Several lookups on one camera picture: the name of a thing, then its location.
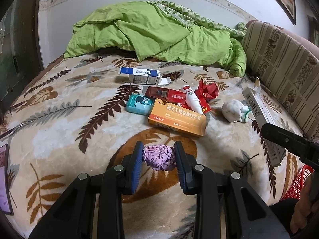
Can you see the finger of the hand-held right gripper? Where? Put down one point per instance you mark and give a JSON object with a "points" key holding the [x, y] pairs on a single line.
{"points": [[286, 139]]}

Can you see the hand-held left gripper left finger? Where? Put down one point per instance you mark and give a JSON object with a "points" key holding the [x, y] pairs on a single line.
{"points": [[137, 165]]}

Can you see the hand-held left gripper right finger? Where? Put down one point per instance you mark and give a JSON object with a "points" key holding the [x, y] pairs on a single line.
{"points": [[183, 170]]}

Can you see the purple foil ball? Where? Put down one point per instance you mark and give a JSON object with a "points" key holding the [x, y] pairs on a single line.
{"points": [[159, 158]]}

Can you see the red plastic basket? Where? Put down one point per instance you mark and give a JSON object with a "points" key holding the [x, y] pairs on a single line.
{"points": [[296, 184]]}

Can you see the long grey white box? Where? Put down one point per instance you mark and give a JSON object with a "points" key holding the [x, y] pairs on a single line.
{"points": [[254, 104]]}

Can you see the orange medicine box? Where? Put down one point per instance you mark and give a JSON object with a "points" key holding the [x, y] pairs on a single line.
{"points": [[174, 117]]}

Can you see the teal tissue packet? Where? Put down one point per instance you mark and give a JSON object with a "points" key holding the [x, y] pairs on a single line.
{"points": [[139, 104]]}

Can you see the white tissue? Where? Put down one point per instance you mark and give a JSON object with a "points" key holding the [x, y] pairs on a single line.
{"points": [[231, 110]]}

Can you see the red cigarette box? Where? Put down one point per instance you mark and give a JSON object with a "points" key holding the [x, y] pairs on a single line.
{"points": [[162, 94]]}

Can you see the red yellow packet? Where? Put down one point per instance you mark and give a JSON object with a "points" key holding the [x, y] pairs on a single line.
{"points": [[204, 106]]}

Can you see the white red plastic bottle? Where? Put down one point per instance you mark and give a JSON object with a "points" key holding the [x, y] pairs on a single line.
{"points": [[193, 99]]}

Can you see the striped brown headboard cushion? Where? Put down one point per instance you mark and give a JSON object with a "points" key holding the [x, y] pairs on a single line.
{"points": [[286, 62]]}

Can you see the leaf printed blanket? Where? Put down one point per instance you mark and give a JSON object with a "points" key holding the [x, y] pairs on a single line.
{"points": [[62, 129]]}

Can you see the crumpled red wrapper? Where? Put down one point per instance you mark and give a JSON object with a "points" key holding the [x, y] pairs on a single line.
{"points": [[208, 90]]}

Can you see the blue white box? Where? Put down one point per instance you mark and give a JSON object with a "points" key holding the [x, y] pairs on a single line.
{"points": [[142, 72]]}

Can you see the green quilt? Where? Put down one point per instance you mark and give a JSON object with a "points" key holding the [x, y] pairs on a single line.
{"points": [[149, 34]]}

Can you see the purple card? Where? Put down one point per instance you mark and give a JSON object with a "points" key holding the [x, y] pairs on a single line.
{"points": [[5, 179]]}

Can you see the dark wooden cabinet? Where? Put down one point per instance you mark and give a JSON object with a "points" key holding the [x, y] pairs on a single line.
{"points": [[15, 42]]}

